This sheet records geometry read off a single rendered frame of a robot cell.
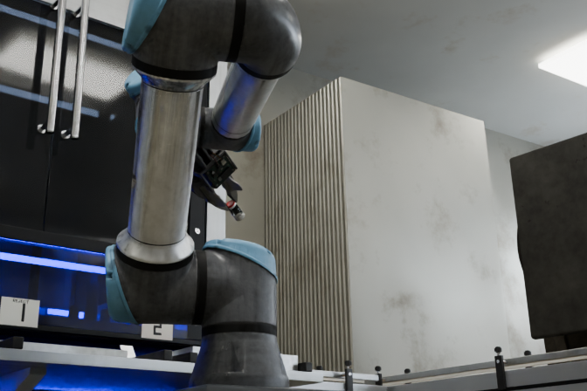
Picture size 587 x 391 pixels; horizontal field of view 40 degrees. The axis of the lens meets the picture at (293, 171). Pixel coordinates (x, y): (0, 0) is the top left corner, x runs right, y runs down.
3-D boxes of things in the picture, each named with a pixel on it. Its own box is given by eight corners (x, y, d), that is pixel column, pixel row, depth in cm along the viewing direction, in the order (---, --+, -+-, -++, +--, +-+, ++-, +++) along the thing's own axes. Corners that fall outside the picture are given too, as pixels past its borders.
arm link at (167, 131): (200, 342, 123) (250, -16, 101) (99, 340, 119) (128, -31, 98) (194, 298, 133) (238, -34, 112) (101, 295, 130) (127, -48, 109)
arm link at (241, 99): (327, -31, 108) (253, 111, 153) (245, -42, 106) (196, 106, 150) (328, 46, 104) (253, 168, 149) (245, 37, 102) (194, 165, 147)
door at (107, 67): (43, 232, 186) (64, 11, 207) (202, 259, 211) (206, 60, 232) (44, 231, 186) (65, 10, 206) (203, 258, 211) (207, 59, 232)
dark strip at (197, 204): (185, 339, 201) (193, 55, 229) (201, 340, 203) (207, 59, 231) (188, 338, 200) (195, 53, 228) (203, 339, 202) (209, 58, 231)
